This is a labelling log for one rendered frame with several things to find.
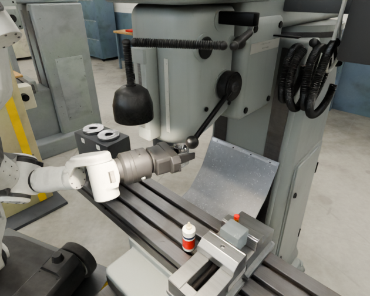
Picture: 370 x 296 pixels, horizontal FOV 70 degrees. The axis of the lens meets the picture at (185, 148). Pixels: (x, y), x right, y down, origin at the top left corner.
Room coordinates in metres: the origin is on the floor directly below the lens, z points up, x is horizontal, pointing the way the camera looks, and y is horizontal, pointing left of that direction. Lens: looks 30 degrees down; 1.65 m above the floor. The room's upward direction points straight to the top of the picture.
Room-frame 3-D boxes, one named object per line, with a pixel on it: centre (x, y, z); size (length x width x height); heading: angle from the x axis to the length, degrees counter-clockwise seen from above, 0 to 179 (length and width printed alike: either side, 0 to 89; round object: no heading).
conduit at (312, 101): (0.73, -0.32, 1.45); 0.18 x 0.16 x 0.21; 137
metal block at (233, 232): (0.53, -0.14, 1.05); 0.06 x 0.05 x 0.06; 46
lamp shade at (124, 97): (0.45, 0.09, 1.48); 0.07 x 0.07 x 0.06
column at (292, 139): (1.12, -0.41, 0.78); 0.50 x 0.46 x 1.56; 137
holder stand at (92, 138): (1.01, 0.36, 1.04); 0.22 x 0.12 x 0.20; 54
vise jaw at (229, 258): (0.49, -0.10, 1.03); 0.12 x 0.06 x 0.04; 46
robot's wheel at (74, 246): (0.86, 0.54, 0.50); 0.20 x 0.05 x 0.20; 68
